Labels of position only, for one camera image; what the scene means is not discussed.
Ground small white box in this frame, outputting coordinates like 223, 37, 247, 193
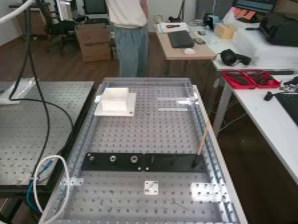
94, 86, 139, 118

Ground thin stick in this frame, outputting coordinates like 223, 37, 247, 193
196, 116, 215, 157

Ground wooden desk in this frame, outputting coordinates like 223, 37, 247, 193
155, 23, 220, 79

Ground black plate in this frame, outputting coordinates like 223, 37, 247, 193
82, 152, 209, 174

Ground person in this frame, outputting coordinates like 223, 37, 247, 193
104, 0, 152, 78

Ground red tray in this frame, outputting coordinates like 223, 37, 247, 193
247, 69, 282, 89
221, 70, 259, 90

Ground black keyboard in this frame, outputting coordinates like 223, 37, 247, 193
167, 30, 196, 49
273, 92, 298, 127

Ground cardboard box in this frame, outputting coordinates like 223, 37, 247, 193
75, 22, 114, 63

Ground black headphones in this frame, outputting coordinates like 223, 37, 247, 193
220, 48, 253, 67

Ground white desk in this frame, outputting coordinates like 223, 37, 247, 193
212, 74, 298, 185
191, 13, 298, 72

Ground clear box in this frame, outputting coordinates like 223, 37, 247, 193
39, 76, 251, 224

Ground small wooden box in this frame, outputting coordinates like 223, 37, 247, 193
215, 22, 236, 41

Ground black office chair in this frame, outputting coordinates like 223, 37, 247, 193
36, 0, 83, 56

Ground black case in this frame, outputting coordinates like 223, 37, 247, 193
259, 12, 298, 47

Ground black computer monitor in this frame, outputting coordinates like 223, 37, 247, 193
232, 0, 280, 15

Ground small metal bracket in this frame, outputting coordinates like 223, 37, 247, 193
62, 177, 86, 187
143, 180, 160, 196

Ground black cable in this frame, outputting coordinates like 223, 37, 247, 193
26, 9, 54, 188
7, 5, 76, 129

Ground white cable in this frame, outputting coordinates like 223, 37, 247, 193
31, 154, 72, 218

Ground blue cable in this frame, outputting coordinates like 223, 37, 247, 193
26, 159, 58, 209

